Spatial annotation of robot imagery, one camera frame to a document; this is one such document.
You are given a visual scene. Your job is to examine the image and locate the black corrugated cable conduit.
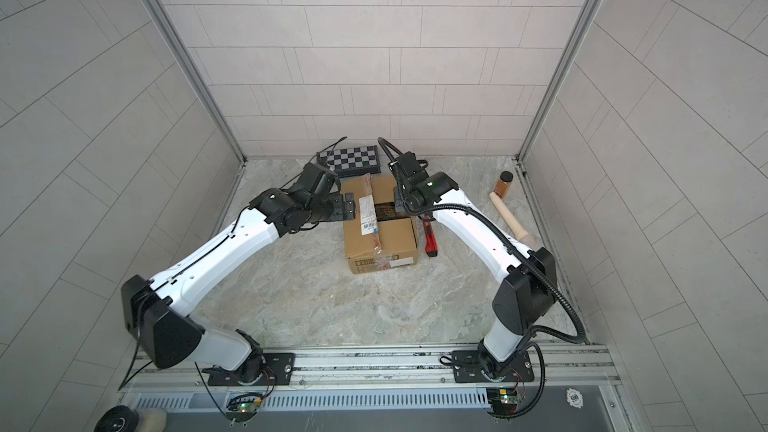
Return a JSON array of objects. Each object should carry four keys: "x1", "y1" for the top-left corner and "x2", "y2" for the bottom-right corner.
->
[{"x1": 377, "y1": 136, "x2": 588, "y2": 420}]

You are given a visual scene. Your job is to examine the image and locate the brown spice jar black lid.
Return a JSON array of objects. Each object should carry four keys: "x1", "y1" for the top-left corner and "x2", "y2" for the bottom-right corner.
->
[{"x1": 493, "y1": 171, "x2": 514, "y2": 199}]

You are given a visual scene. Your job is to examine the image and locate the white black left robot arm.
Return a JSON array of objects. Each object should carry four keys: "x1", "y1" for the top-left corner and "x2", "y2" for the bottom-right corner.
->
[{"x1": 121, "y1": 163, "x2": 356, "y2": 385}]

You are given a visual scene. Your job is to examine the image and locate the right green circuit board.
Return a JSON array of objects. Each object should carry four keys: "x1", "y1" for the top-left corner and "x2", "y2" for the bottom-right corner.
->
[{"x1": 486, "y1": 388, "x2": 521, "y2": 417}]

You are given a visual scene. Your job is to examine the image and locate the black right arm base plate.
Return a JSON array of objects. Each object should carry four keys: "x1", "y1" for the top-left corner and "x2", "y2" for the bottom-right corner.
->
[{"x1": 439, "y1": 350, "x2": 536, "y2": 383}]

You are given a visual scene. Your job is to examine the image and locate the left green circuit board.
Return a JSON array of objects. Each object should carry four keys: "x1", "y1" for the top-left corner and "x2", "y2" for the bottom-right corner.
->
[{"x1": 227, "y1": 393, "x2": 264, "y2": 414}]

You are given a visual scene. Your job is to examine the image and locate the red utility knife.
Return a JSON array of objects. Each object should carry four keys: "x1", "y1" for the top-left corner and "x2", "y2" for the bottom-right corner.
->
[{"x1": 422, "y1": 219, "x2": 438, "y2": 258}]

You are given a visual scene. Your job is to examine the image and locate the brown cardboard express box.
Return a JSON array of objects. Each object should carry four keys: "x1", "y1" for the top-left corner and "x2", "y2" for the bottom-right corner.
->
[{"x1": 342, "y1": 174, "x2": 419, "y2": 274}]

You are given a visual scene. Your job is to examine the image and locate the black white chessboard case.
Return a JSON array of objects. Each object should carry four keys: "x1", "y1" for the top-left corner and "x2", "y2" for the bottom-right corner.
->
[{"x1": 316, "y1": 145, "x2": 381, "y2": 178}]

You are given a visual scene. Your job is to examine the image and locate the white round sticker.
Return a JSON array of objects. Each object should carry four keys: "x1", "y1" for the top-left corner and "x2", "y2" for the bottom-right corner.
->
[{"x1": 566, "y1": 388, "x2": 584, "y2": 409}]

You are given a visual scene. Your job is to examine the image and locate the green circuit board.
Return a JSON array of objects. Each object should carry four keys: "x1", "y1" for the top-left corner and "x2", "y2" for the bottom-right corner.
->
[
  {"x1": 486, "y1": 388, "x2": 521, "y2": 417},
  {"x1": 227, "y1": 393, "x2": 264, "y2": 414}
]

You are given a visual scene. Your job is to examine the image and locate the aluminium mounting rail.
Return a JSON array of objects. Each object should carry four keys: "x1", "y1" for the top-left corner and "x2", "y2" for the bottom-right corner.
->
[{"x1": 121, "y1": 341, "x2": 620, "y2": 394}]

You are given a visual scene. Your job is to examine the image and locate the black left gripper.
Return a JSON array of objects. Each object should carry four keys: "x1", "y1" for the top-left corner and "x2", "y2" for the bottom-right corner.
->
[{"x1": 305, "y1": 192, "x2": 361, "y2": 226}]

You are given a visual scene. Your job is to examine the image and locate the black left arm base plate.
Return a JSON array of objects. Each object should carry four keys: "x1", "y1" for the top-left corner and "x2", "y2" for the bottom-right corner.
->
[{"x1": 202, "y1": 353, "x2": 296, "y2": 387}]

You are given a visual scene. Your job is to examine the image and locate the wooden rolling pin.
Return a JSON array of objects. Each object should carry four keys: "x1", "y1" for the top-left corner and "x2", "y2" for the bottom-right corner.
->
[{"x1": 489, "y1": 192, "x2": 543, "y2": 250}]

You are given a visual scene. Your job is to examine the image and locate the black wheel roller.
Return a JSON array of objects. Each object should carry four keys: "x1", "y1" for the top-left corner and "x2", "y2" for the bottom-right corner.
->
[{"x1": 93, "y1": 405, "x2": 140, "y2": 432}]

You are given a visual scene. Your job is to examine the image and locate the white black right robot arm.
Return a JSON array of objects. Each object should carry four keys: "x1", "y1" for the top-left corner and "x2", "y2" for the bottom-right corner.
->
[{"x1": 387, "y1": 152, "x2": 558, "y2": 380}]

